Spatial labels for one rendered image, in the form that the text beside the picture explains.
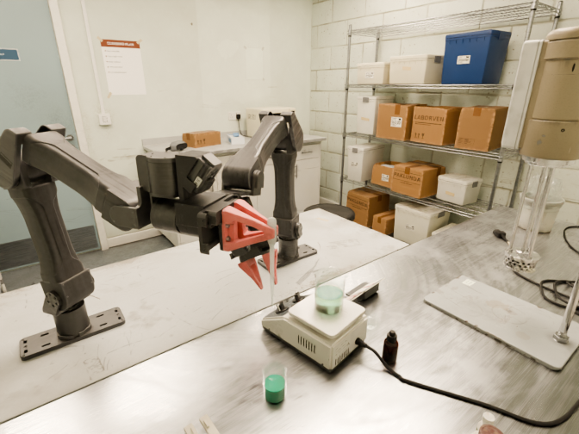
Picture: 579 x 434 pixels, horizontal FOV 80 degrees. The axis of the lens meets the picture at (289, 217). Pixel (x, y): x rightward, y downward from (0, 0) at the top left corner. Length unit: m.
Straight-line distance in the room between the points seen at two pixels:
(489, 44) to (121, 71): 2.77
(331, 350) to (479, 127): 2.27
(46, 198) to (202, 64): 3.00
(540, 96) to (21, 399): 1.09
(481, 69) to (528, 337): 2.12
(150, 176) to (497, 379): 0.72
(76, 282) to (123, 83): 2.72
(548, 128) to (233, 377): 0.75
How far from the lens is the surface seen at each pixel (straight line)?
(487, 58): 2.79
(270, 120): 0.90
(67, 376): 0.85
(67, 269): 0.83
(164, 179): 0.55
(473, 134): 2.77
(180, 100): 3.57
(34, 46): 3.35
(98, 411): 0.75
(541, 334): 0.98
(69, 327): 0.91
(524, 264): 0.91
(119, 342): 0.88
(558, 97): 0.81
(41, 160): 0.73
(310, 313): 0.73
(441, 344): 0.86
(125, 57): 3.45
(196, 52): 3.66
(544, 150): 0.82
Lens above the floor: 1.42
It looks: 21 degrees down
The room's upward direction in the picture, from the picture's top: straight up
